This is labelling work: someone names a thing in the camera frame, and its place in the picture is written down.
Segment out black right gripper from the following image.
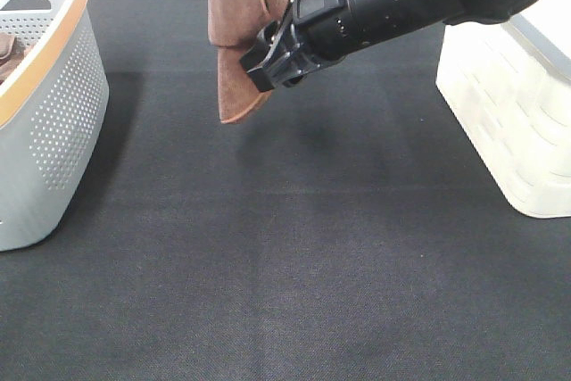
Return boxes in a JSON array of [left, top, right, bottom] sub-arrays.
[[239, 0, 465, 93]]

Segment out brown microfibre towel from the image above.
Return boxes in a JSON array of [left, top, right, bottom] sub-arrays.
[[208, 0, 288, 124]]

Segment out black table cloth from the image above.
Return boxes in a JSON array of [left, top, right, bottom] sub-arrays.
[[1, 0, 570, 380]]

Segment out grey perforated laundry basket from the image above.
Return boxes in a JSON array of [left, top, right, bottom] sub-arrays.
[[1, 0, 109, 251]]

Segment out brown towels in basket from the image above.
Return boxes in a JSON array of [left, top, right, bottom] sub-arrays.
[[0, 33, 32, 84]]

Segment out white storage bin grey rim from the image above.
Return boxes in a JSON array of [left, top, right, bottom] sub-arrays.
[[435, 0, 570, 218]]

